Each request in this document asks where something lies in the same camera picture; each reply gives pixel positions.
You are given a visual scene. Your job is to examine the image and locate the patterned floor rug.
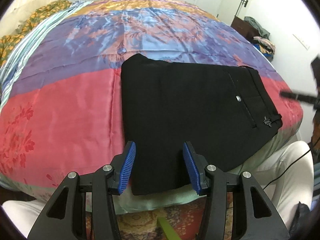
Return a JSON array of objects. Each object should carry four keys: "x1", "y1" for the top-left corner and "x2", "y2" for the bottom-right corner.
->
[{"x1": 85, "y1": 200, "x2": 235, "y2": 240}]

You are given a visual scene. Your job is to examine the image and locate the green flat object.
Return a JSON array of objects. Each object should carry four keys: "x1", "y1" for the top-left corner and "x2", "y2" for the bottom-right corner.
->
[{"x1": 157, "y1": 217, "x2": 181, "y2": 240}]

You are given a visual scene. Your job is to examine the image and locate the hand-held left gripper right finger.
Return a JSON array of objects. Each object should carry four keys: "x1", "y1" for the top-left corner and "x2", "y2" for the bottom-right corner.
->
[{"x1": 182, "y1": 141, "x2": 290, "y2": 240}]

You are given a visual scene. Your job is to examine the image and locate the person's left leg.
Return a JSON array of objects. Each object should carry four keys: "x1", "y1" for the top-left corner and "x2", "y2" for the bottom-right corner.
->
[{"x1": 0, "y1": 199, "x2": 50, "y2": 240}]

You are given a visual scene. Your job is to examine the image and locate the black pants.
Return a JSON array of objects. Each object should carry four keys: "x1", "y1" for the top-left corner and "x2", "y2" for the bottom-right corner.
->
[{"x1": 121, "y1": 53, "x2": 283, "y2": 196}]

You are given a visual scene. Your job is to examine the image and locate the colourful floral satin bedspread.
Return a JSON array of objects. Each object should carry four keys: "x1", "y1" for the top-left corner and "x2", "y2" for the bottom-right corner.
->
[{"x1": 0, "y1": 0, "x2": 304, "y2": 213}]

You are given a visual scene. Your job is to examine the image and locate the dark wooden furniture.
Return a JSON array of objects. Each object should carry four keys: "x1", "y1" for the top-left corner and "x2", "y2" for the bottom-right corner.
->
[{"x1": 230, "y1": 16, "x2": 263, "y2": 40}]

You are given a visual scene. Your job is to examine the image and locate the striped bed sheet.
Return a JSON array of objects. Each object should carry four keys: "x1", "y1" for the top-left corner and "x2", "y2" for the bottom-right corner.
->
[{"x1": 0, "y1": 0, "x2": 93, "y2": 103}]

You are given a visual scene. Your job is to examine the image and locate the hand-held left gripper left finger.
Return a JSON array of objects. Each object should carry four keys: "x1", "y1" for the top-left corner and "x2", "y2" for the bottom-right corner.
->
[{"x1": 27, "y1": 141, "x2": 137, "y2": 240}]

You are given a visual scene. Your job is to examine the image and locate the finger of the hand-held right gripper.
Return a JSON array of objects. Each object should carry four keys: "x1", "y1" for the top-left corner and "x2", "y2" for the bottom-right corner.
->
[{"x1": 279, "y1": 90, "x2": 319, "y2": 105}]

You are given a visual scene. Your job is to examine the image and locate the pile of colourful clothes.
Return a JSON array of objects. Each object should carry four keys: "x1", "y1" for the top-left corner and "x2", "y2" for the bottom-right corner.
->
[{"x1": 253, "y1": 35, "x2": 276, "y2": 61}]

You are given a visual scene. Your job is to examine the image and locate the grey-green garment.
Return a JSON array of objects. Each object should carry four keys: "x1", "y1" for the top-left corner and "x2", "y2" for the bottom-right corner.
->
[{"x1": 244, "y1": 16, "x2": 270, "y2": 39}]

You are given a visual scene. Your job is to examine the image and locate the dark cloth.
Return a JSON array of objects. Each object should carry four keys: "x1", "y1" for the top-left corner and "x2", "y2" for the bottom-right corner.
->
[{"x1": 290, "y1": 202, "x2": 317, "y2": 240}]

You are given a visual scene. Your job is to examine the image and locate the person's leg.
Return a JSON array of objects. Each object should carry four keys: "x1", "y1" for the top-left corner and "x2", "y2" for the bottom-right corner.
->
[
  {"x1": 0, "y1": 199, "x2": 50, "y2": 240},
  {"x1": 232, "y1": 141, "x2": 315, "y2": 238}
]

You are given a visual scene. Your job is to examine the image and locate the green floral cloth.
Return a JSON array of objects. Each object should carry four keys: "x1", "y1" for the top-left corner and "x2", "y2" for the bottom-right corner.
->
[{"x1": 0, "y1": 0, "x2": 73, "y2": 67}]

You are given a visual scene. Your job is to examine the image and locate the white wall switch plate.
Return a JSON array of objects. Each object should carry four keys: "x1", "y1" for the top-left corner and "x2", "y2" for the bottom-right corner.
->
[{"x1": 292, "y1": 34, "x2": 312, "y2": 50}]

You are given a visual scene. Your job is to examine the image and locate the person's right leg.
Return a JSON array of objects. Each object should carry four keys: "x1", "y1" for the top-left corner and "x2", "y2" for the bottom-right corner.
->
[{"x1": 232, "y1": 141, "x2": 315, "y2": 238}]

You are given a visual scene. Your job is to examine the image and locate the black cable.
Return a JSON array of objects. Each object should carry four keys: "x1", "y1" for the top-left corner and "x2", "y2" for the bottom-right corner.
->
[{"x1": 264, "y1": 137, "x2": 320, "y2": 189}]

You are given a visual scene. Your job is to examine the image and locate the white door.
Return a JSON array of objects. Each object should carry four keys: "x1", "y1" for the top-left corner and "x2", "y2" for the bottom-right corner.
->
[{"x1": 216, "y1": 0, "x2": 254, "y2": 23}]

